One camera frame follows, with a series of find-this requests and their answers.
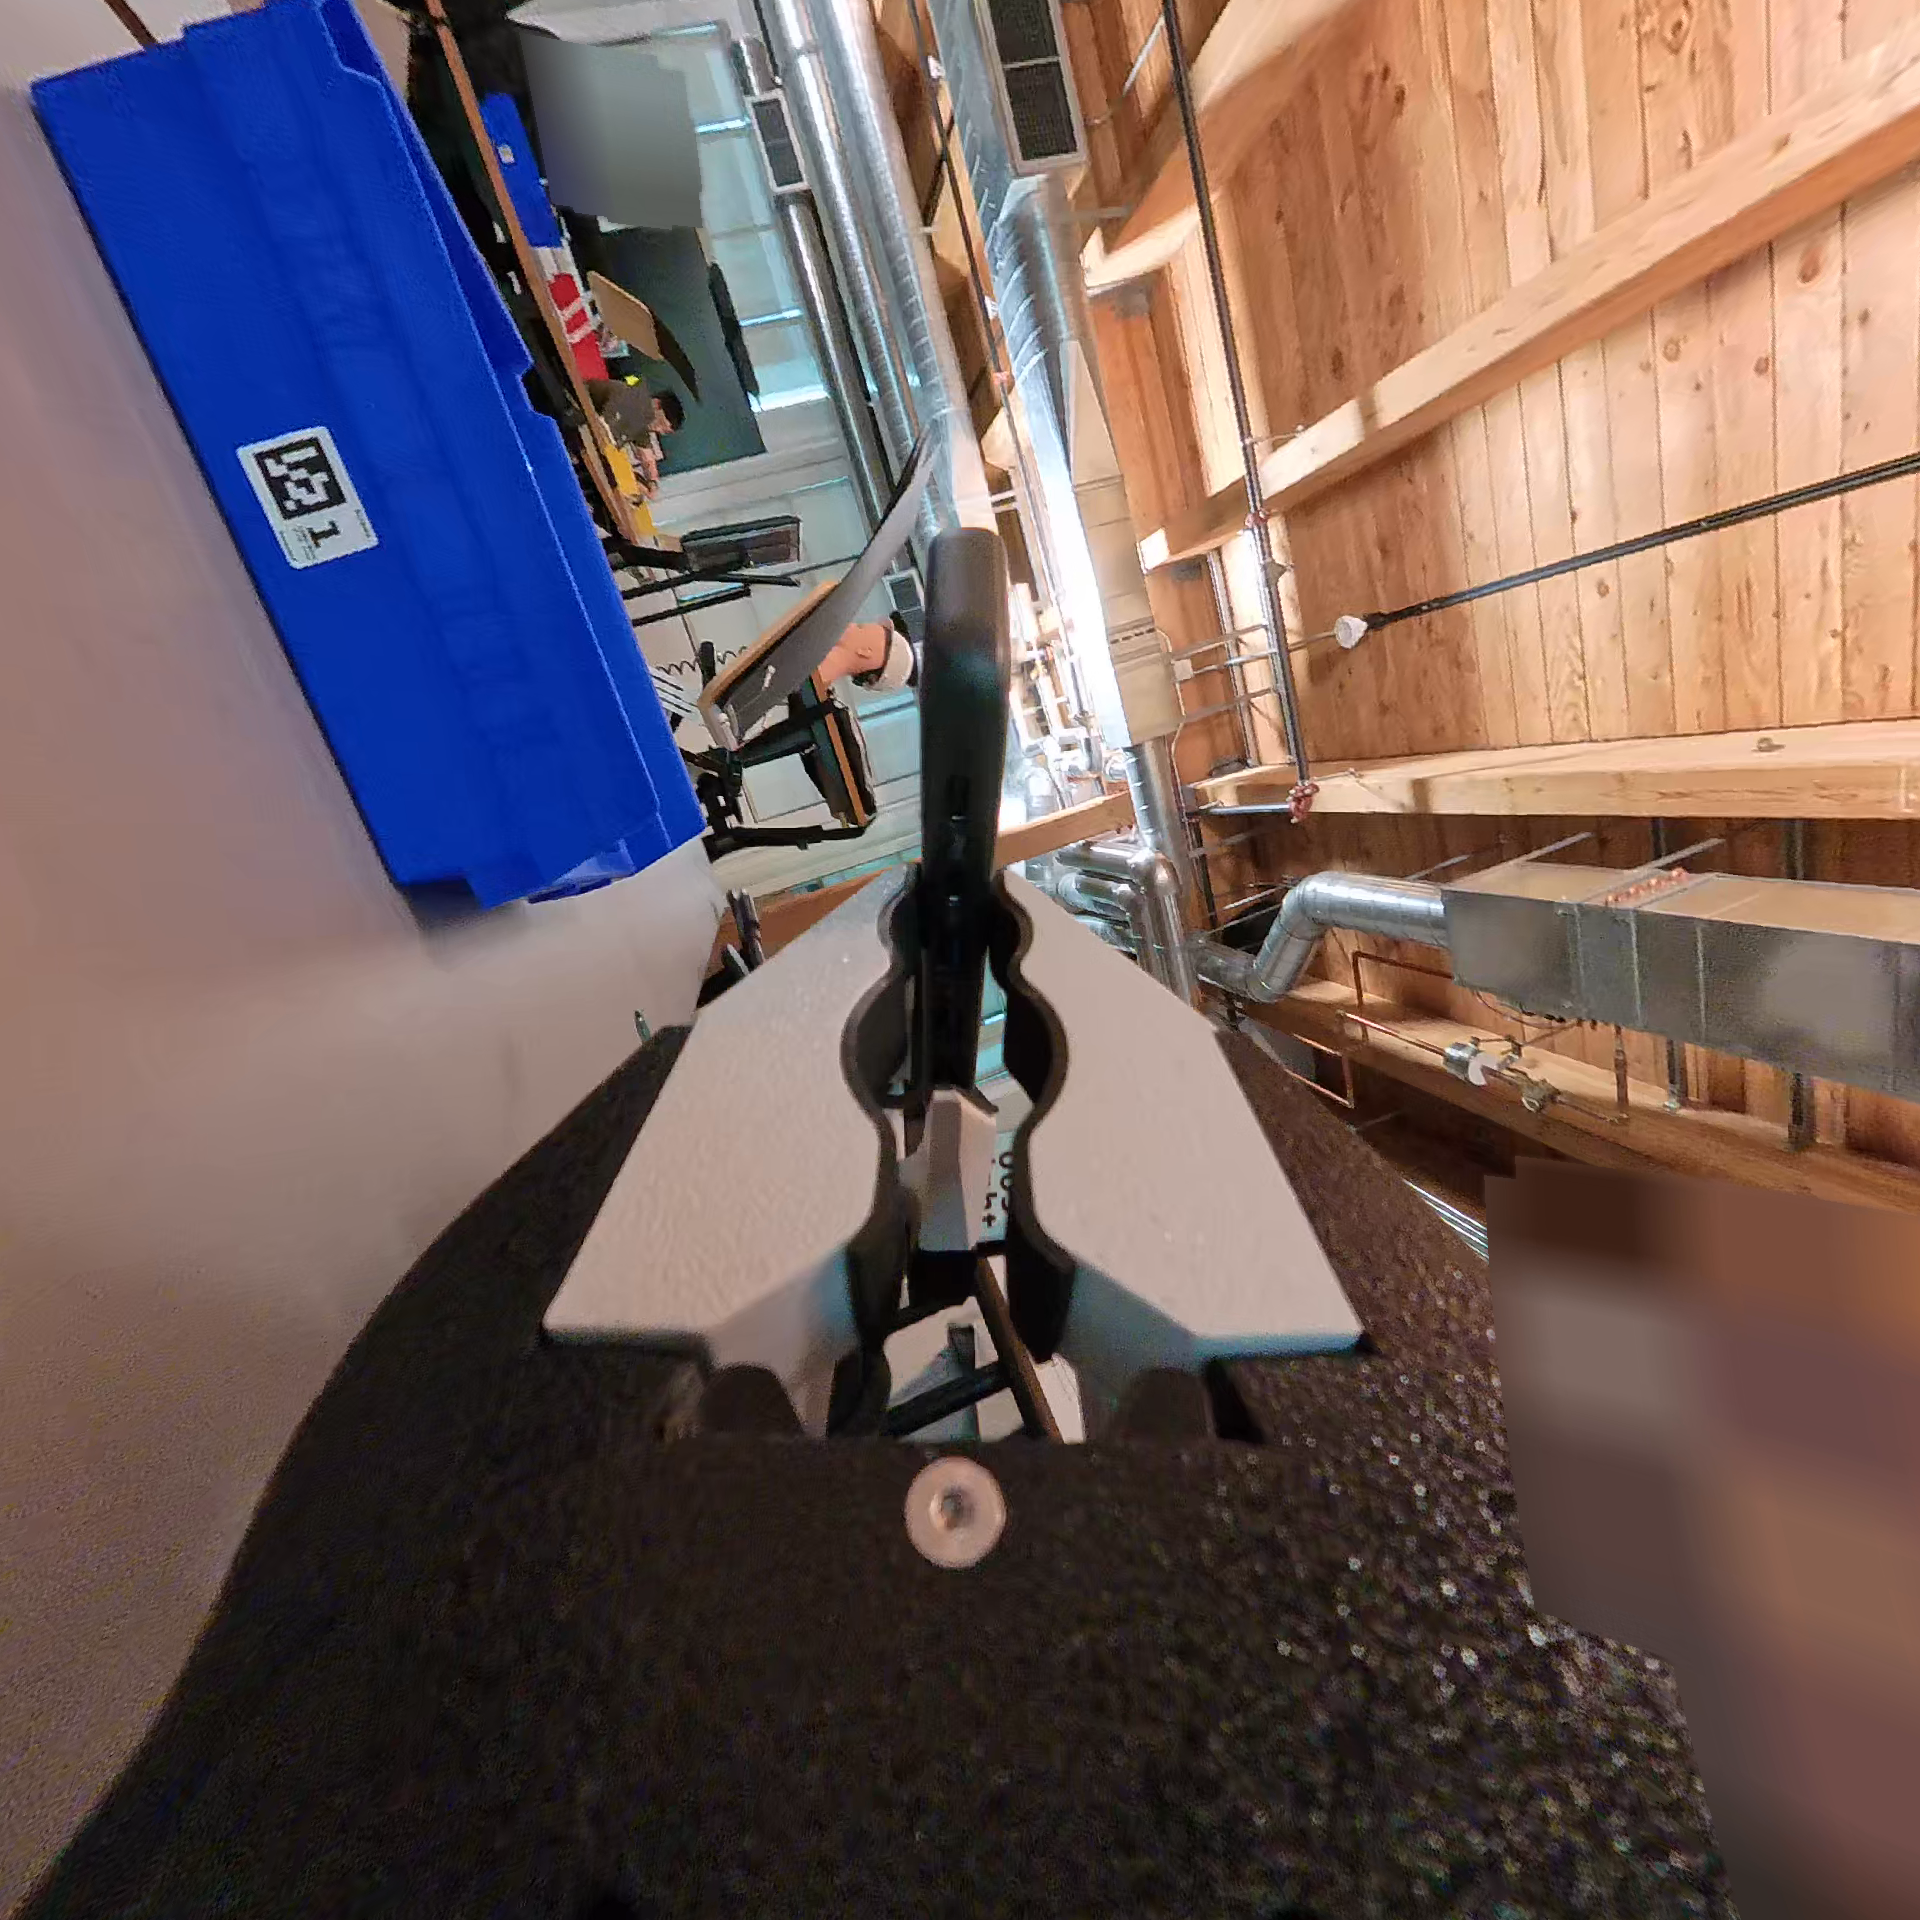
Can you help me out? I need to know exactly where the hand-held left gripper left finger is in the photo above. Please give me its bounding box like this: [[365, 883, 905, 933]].
[[539, 869, 925, 1441]]

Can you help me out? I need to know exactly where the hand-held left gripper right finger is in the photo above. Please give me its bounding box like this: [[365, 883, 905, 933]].
[[992, 869, 1368, 1445]]

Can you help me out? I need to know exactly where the blue plastic bin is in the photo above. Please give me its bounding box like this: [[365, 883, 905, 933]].
[[30, 0, 709, 914]]

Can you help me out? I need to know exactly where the round metal ventilation duct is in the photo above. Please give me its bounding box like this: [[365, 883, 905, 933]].
[[750, 0, 1201, 1005]]

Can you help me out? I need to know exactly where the rectangular metal duct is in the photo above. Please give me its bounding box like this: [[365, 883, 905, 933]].
[[1198, 863, 1920, 1104]]

